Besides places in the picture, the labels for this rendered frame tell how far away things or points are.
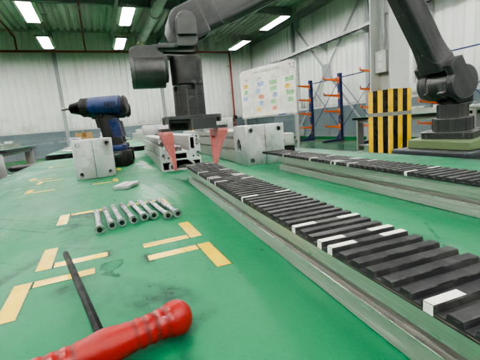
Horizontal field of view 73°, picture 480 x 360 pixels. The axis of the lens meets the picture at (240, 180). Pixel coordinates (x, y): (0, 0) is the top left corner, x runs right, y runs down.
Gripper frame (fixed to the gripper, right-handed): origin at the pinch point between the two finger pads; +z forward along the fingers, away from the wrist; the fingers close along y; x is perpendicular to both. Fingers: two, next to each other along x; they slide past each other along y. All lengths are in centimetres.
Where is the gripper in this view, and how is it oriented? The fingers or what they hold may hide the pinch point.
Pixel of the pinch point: (195, 163)
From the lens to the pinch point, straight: 63.0
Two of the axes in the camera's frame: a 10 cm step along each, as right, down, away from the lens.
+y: -9.4, 1.2, -3.1
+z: 0.7, 9.8, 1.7
